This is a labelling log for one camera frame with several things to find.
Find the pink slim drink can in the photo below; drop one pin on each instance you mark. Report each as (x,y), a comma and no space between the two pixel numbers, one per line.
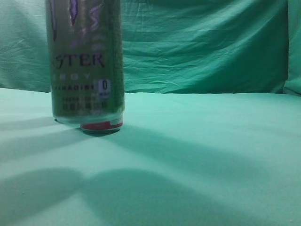
(103,126)

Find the green Monster energy can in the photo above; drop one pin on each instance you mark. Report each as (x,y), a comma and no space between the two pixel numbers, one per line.
(86,62)

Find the green backdrop cloth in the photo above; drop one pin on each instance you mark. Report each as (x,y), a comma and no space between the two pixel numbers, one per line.
(169,46)

